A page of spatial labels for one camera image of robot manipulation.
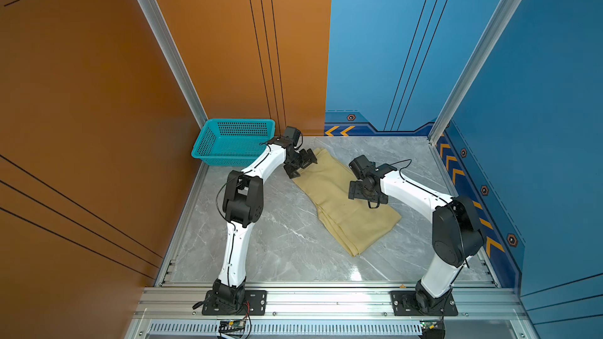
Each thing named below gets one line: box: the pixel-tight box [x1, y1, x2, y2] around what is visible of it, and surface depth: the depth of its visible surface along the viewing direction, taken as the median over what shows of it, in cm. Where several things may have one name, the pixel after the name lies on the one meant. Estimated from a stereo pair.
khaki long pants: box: [292, 147, 402, 258], surface depth 93 cm
